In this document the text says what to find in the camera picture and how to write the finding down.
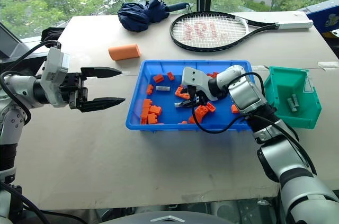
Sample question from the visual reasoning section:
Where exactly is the blue printed box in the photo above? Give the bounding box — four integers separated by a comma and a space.
296, 2, 339, 61

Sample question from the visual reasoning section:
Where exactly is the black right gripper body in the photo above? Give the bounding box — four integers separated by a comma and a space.
194, 89, 219, 104

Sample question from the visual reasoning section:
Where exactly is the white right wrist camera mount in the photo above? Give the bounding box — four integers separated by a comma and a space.
181, 66, 213, 95

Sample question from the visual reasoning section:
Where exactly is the black robot torso cable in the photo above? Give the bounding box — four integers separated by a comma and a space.
0, 181, 88, 224

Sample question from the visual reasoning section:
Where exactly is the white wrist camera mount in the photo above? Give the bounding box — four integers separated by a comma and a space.
181, 66, 213, 95
40, 46, 71, 109

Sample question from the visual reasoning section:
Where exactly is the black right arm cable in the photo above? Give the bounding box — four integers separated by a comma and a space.
188, 71, 318, 177

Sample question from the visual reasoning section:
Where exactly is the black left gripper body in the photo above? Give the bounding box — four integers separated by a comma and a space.
59, 72, 88, 109

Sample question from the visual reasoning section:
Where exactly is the blue plastic bin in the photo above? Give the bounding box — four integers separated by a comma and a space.
125, 59, 256, 132

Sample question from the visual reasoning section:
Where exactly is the black cable bundle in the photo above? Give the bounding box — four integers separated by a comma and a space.
40, 27, 66, 48

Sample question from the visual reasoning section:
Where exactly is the black white tennis racket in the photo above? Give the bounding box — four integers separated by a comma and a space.
169, 11, 314, 53

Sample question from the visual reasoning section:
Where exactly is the navy folded umbrella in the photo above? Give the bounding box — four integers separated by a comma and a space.
117, 0, 190, 33

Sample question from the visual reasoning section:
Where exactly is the green plastic bin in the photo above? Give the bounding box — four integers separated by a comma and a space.
263, 66, 323, 130

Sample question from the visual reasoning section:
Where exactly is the dark grey machine housing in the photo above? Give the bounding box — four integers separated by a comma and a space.
0, 22, 50, 64

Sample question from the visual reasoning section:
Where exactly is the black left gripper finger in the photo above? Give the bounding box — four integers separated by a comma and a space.
78, 97, 126, 113
80, 66, 123, 79

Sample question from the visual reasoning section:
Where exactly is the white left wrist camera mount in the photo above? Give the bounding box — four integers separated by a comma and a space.
40, 46, 71, 109

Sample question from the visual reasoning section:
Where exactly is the orange foam block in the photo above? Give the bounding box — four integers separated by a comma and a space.
108, 43, 142, 61

